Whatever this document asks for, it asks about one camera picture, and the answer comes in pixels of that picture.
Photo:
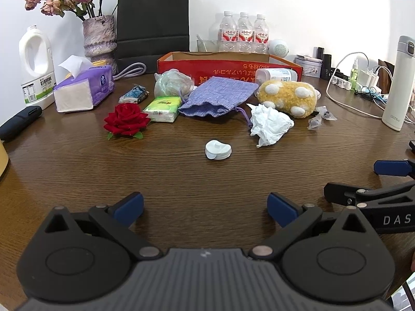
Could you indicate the clear water bottle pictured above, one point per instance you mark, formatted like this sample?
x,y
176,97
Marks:
x,y
228,35
261,37
245,35

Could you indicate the white plastic bag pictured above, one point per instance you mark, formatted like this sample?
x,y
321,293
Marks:
x,y
171,82

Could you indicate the red artificial rose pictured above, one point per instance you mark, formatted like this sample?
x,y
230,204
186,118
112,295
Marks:
x,y
124,120

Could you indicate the clear glass cup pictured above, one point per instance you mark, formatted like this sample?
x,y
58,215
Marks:
x,y
207,46

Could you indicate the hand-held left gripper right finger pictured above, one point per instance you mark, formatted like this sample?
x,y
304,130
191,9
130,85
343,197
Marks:
x,y
282,210

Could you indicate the green spray bottle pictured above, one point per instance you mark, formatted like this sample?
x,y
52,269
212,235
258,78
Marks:
x,y
353,74

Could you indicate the small white round case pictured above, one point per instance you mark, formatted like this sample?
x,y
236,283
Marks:
x,y
217,150

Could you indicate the white tissue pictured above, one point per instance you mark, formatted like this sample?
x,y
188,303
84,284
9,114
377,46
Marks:
x,y
269,123

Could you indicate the black cylinder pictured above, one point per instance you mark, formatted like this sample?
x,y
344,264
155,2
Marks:
x,y
326,66

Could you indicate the cream round container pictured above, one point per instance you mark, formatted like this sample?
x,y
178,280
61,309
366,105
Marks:
x,y
3,162

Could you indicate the yellow white plush toy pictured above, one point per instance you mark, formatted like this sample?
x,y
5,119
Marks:
x,y
288,97

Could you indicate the grey tin box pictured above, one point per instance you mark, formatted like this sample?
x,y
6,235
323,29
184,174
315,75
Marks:
x,y
308,68

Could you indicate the small black box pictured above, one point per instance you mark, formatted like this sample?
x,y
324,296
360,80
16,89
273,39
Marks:
x,y
318,52

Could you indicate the green tissue packet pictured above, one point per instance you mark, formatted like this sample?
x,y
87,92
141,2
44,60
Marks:
x,y
162,108

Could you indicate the purple woven pouch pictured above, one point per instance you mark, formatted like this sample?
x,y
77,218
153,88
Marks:
x,y
214,98

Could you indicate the white power strip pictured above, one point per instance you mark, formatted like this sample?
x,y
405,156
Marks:
x,y
342,82

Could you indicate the white thermos flask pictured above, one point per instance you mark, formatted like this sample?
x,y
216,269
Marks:
x,y
397,87

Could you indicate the purple white textured vase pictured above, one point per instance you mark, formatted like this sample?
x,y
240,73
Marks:
x,y
99,35

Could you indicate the white charger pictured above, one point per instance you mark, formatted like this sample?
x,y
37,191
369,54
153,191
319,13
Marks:
x,y
368,77

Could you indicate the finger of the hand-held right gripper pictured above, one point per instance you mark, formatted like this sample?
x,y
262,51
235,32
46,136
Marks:
x,y
392,167
340,193

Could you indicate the white labelled bottle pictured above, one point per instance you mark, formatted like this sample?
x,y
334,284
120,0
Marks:
x,y
275,75

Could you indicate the small blue white packet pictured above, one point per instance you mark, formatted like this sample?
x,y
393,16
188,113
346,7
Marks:
x,y
134,94

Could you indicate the black paper bag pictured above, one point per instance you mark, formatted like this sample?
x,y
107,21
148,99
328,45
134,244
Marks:
x,y
152,22

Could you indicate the yellow cup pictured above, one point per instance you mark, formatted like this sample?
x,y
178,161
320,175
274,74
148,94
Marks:
x,y
99,62

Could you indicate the clear plastic wrapper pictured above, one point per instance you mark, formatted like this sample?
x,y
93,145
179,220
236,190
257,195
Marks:
x,y
326,113

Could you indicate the purple tissue box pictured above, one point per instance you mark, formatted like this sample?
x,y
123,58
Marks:
x,y
97,84

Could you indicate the red cardboard box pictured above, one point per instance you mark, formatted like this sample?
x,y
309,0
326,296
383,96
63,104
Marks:
x,y
227,69

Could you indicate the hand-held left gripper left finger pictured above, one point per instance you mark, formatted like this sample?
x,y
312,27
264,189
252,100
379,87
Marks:
x,y
133,206

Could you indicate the dark blue case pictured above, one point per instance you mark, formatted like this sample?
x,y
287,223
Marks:
x,y
19,120

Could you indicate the white detergent jug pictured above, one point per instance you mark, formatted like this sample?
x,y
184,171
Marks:
x,y
32,84

